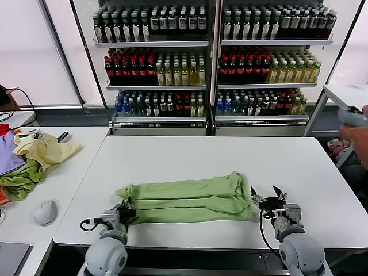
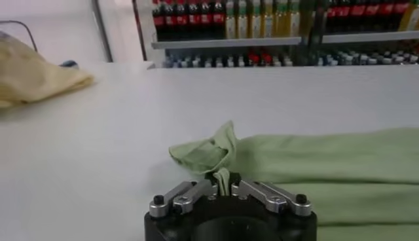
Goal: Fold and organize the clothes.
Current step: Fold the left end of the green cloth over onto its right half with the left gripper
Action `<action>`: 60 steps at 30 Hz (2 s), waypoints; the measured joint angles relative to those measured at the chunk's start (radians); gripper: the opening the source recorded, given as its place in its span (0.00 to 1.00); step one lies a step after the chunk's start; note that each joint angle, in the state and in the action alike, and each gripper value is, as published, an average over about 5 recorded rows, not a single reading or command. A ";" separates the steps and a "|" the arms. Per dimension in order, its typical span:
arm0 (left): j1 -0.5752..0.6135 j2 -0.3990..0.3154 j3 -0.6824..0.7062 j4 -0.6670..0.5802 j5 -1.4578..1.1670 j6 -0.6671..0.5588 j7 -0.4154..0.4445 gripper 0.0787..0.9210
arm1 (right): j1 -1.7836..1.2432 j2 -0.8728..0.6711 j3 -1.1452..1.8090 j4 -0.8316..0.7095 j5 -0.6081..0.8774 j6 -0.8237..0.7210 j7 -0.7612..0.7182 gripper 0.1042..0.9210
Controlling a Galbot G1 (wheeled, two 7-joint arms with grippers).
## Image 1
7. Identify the white printed fabric piece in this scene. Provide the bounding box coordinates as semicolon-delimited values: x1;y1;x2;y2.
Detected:
28;128;45;140

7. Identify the white computer mouse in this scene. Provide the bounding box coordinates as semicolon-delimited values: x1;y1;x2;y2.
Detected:
33;199;58;227

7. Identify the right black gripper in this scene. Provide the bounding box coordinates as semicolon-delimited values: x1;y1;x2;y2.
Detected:
250;185;288;215

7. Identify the grey garment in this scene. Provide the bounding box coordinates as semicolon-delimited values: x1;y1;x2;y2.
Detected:
335;146;362;167

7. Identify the person hand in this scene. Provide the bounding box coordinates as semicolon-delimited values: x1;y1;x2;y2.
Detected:
339;105;368;151

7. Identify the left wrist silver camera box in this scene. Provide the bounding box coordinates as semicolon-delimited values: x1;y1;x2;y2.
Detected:
102;209;121;229

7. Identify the white metal frame table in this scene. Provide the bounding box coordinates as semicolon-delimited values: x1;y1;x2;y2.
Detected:
303;83;368;170

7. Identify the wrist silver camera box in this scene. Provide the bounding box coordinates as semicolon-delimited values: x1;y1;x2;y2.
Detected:
102;209;121;229
283;204;303;224

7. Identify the moss green garment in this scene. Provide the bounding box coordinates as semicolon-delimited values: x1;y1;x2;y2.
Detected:
0;158;48;201

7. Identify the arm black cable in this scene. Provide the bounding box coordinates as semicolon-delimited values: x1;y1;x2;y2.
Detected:
258;210;281;256
80;217;105;232

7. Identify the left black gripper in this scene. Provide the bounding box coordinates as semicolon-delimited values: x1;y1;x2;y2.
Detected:
113;198;137;224

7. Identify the purple garment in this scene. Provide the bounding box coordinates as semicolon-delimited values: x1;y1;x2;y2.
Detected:
0;131;28;177

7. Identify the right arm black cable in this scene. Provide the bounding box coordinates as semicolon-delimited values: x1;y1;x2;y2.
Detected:
258;210;281;256

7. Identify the beige label drink bottle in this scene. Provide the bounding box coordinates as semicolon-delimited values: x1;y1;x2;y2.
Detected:
280;10;290;40
289;10;299;40

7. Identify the green cap tea bottle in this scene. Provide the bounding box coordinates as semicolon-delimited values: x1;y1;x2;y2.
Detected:
103;14;113;43
223;11;232;40
241;11;251;40
131;13;141;43
261;11;271;40
122;13;132;43
94;14;104;43
232;11;242;40
112;14;122;43
271;11;281;40
141;13;151;43
251;11;261;40

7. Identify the grey handheld controller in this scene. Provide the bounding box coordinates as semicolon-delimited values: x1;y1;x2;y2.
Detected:
336;105;368;128

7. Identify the grey laptop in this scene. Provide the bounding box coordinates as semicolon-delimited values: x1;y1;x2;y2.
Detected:
0;242;32;276

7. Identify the person forearm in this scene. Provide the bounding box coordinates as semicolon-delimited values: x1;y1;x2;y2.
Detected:
352;142;368;170

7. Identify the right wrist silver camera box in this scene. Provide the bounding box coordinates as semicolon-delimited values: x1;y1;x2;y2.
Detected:
283;204;303;224

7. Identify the pink garment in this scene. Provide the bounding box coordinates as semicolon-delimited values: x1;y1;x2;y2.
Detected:
327;137;351;155

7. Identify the dark bottle white label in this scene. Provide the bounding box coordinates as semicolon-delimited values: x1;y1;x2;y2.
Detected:
197;7;207;37
188;8;198;37
151;9;160;37
159;9;168;37
327;10;337;39
318;10;328;39
309;10;319;40
178;8;188;37
168;9;177;37
298;10;309;40

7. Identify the pale yellow garment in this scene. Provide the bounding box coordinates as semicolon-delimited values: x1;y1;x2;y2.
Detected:
13;132;84;173

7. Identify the light green T-shirt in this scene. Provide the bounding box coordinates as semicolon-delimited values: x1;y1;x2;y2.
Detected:
114;171;258;224

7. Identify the grey window frame bar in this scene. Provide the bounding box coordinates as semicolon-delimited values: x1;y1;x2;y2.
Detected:
37;0;87;108

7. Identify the drink display shelf unit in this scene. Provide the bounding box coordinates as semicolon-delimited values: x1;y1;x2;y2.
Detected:
91;0;216;137
214;0;335;137

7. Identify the brown cardboard box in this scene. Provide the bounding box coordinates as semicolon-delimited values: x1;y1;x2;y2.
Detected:
5;87;21;112

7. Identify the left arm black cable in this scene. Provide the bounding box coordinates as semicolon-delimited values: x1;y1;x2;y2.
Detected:
80;217;105;232

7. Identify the thick black cable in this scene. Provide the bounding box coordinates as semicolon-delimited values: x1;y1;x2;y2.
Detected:
10;87;37;127

